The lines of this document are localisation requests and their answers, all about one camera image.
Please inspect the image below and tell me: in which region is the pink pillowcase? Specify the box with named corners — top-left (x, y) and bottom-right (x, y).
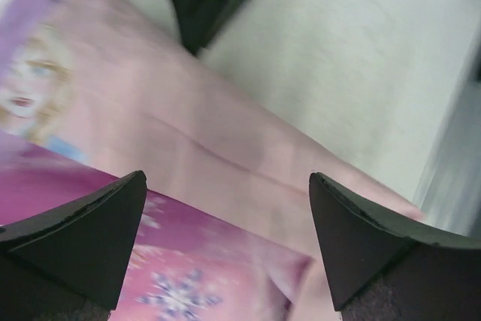
top-left (1, 0), bottom-right (422, 320)

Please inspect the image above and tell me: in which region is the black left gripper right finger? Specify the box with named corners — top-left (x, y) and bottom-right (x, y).
top-left (309, 173), bottom-right (480, 320)

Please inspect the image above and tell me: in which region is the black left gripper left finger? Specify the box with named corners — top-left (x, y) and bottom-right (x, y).
top-left (1, 171), bottom-right (147, 320)

